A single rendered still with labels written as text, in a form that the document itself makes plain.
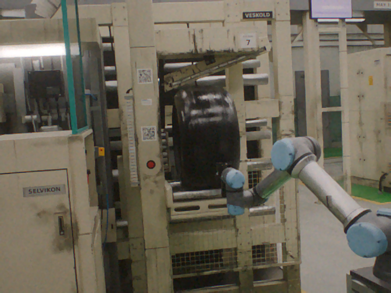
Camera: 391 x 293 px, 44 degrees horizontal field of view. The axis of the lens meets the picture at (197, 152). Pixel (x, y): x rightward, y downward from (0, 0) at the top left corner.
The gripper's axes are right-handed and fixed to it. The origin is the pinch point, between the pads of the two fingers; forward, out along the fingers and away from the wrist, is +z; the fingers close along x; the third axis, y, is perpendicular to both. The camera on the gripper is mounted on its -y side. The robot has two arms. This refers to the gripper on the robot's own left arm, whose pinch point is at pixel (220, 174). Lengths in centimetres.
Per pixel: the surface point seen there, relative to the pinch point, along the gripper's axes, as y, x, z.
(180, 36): 73, 10, 42
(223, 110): 31.3, -3.5, 0.9
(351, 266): -100, -126, 121
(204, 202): -14.6, 7.8, 6.2
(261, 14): 89, -47, 73
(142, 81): 48, 34, 16
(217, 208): -18.7, 0.9, 8.9
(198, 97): 38.3, 7.4, 7.2
